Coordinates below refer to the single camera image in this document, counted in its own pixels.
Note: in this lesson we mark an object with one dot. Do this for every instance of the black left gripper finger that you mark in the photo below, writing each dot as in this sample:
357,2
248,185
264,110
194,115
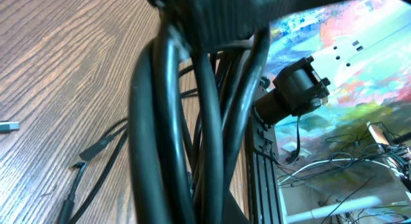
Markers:
206,25

